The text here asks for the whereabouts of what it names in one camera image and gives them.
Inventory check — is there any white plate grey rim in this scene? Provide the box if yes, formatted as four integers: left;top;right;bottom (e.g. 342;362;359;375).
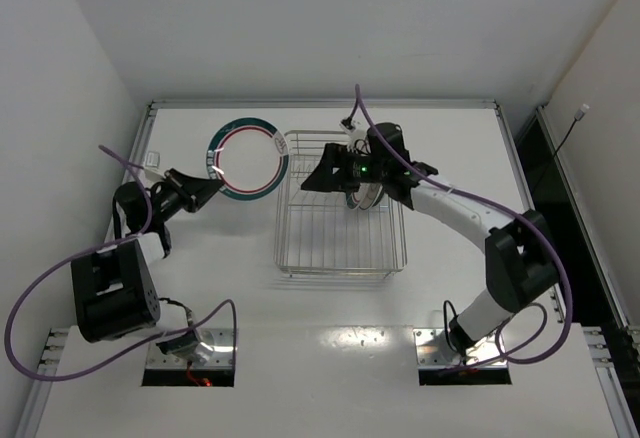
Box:
358;183;384;210

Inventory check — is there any green red rimmed plate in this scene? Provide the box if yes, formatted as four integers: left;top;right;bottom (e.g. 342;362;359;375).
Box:
205;117;289;201
345;183;367;210

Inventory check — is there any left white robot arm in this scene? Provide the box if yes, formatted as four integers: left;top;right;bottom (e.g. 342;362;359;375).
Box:
71;169;224;343

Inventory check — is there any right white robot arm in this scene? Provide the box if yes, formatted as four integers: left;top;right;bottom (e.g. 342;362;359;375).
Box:
301;121;567;356

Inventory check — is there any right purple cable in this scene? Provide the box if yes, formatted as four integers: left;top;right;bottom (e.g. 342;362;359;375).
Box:
353;83;575;377

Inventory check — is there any purple cable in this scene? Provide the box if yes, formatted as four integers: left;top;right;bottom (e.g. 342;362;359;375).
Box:
353;83;575;377
3;145;239;384

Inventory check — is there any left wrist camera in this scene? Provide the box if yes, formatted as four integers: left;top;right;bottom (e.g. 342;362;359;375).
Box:
143;151;163;181

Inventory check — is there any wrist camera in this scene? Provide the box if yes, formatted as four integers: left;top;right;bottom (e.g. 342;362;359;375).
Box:
143;151;163;181
340;118;368;149

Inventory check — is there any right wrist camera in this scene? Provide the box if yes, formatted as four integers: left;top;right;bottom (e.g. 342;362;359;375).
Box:
340;118;368;149

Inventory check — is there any metal wire dish rack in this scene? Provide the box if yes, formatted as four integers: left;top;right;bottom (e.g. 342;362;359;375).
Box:
274;130;408;278

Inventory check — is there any aluminium table frame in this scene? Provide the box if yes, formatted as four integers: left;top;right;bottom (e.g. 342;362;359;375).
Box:
25;99;638;437

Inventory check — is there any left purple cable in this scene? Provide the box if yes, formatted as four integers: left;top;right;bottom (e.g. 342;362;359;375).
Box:
3;145;239;384

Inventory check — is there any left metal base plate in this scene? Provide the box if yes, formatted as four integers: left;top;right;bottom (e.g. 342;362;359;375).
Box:
145;328;236;372

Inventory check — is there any metal base plate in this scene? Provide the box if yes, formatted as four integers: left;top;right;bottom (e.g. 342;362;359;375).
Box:
412;328;508;370
145;328;236;372

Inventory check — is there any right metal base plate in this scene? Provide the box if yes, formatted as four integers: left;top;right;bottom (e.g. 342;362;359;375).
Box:
412;328;508;370

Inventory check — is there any black wall cable white plug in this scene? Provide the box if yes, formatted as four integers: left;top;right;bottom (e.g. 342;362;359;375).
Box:
531;103;590;196

